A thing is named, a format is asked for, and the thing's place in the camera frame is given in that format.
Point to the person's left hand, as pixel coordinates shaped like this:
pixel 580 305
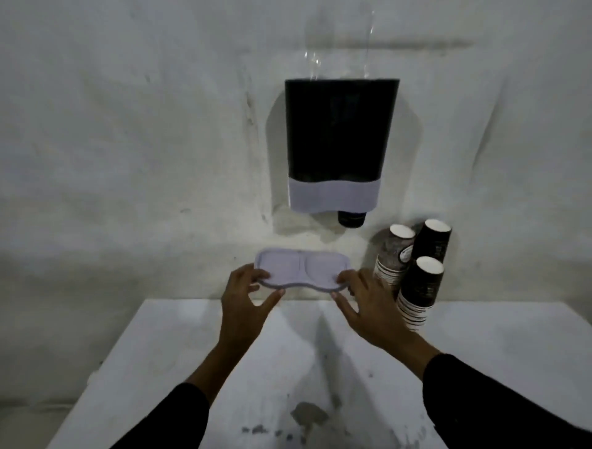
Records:
pixel 240 314

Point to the person's right hand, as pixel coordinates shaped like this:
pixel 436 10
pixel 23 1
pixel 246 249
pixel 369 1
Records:
pixel 377 314

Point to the person's right thumb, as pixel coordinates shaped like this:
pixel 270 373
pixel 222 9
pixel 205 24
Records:
pixel 343 306

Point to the person's left thumb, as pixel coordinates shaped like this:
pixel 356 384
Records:
pixel 272 303

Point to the white double-well plastic tray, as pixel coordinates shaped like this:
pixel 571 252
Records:
pixel 303 268

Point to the person's left forearm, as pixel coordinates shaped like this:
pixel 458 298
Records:
pixel 203 384

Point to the person's right forearm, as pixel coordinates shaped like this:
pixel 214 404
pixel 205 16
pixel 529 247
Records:
pixel 471 398

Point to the stack of grey paper cups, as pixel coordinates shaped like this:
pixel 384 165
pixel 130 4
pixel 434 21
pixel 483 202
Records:
pixel 393 259

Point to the stack of black paper cups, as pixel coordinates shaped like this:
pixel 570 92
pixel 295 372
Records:
pixel 432 240
pixel 422 289

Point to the clear plastic dispenser tank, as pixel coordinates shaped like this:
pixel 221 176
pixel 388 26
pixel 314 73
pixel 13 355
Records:
pixel 340 51

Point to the black and white wall dispenser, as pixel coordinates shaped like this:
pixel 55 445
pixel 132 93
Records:
pixel 340 134

